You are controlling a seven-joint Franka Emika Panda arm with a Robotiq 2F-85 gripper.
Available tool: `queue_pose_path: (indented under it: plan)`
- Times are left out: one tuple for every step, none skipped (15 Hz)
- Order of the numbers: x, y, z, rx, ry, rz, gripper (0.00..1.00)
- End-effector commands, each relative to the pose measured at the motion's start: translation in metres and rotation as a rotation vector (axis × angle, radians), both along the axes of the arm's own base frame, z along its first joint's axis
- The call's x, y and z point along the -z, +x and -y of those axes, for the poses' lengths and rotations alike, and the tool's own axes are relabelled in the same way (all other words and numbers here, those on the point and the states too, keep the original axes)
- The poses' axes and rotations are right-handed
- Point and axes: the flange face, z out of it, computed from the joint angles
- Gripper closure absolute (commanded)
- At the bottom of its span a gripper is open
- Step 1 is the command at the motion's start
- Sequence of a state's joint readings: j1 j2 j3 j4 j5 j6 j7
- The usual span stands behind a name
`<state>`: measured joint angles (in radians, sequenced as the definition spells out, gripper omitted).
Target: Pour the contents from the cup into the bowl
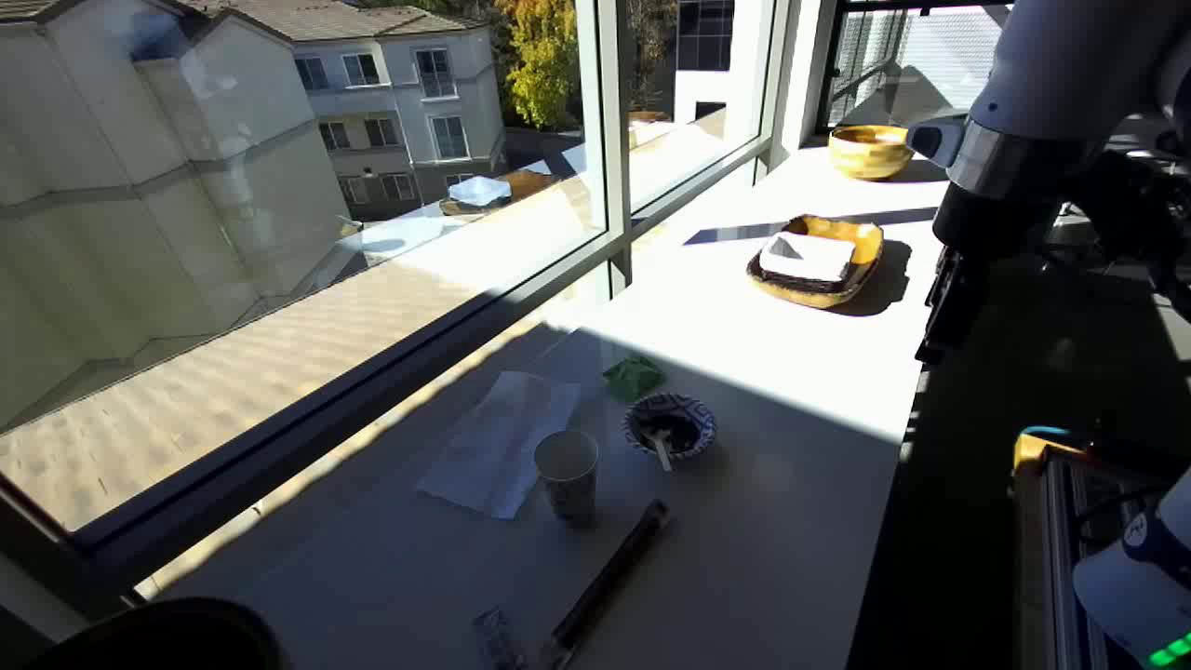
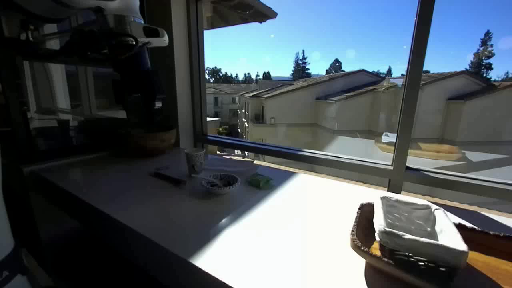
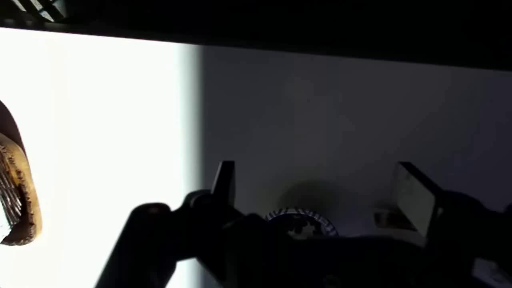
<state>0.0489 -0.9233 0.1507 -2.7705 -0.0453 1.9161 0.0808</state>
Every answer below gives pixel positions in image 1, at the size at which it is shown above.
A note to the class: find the dark round object foreground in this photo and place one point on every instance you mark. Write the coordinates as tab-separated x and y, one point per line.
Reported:
175	634

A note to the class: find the white plastic spoon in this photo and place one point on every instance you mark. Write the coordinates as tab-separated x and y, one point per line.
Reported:
660	450

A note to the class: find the small silver foil packet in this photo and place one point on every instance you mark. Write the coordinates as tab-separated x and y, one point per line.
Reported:
498	642

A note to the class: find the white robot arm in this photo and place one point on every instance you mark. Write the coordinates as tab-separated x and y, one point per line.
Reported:
1036	138

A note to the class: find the yellow black tool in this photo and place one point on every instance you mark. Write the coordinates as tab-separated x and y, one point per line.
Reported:
1038	446

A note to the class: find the white folded cloth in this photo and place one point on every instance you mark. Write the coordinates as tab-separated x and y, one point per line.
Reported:
805	259

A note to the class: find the blue patterned small bowl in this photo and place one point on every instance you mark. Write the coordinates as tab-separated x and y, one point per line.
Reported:
686	422

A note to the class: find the window frame mullion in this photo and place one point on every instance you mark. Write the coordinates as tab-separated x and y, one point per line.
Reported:
604	138

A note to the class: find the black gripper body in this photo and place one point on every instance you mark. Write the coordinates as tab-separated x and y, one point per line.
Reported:
977	232

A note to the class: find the white device with green light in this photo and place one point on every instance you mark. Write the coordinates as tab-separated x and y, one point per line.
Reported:
1141	585

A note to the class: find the white paper napkin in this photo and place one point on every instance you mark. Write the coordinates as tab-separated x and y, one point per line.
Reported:
484	462

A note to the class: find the white paper cup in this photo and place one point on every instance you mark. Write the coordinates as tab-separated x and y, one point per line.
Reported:
565	469

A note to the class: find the yellow wooden bowl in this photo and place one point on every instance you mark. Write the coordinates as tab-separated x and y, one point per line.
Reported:
869	149

